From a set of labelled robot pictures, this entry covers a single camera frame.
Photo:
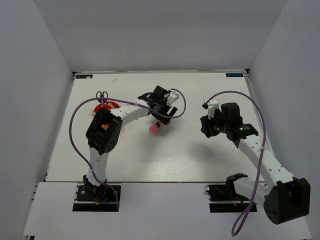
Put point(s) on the aluminium table edge rail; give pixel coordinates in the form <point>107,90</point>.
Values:
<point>260,112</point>

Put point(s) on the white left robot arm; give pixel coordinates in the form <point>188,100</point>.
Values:
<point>104,131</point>

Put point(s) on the pink cylindrical pencil case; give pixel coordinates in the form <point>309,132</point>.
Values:
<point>154,128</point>

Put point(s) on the green gel pen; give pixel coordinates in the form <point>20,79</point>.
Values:
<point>91,113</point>

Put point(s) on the black handled scissors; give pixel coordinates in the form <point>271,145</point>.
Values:
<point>102,97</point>

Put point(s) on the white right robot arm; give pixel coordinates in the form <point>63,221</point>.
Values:
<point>284,197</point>

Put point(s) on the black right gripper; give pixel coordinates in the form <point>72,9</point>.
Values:
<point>206,127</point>

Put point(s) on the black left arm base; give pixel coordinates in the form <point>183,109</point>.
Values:
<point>105,201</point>

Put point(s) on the corner label sticker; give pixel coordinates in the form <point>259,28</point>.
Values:
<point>234,75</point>
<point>84,76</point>

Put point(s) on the right corner label sticker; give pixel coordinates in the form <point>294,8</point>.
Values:
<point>234,75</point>

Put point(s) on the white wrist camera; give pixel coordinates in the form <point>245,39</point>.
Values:
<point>171,98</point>
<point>211,106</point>

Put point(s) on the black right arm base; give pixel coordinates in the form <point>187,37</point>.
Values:
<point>220,201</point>

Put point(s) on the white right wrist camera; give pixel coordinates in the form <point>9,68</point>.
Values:
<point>211,106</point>

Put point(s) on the orange round pen holder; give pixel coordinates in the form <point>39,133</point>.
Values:
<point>108,105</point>

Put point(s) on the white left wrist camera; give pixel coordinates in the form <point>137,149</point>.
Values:
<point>171,98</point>

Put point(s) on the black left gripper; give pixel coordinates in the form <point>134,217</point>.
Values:
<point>167,109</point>

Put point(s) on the left corner label sticker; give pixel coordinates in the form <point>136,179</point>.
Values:
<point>84,76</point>

